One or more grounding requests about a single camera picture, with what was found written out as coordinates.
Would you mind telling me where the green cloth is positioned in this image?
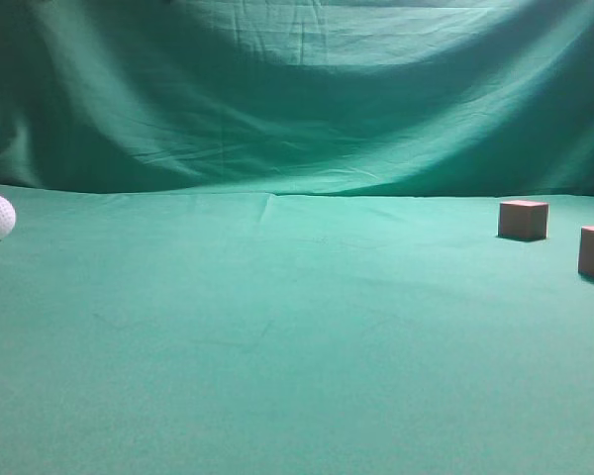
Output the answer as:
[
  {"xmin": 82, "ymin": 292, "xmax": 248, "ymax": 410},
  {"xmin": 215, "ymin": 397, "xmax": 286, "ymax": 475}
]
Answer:
[{"xmin": 0, "ymin": 1, "xmax": 594, "ymax": 474}]

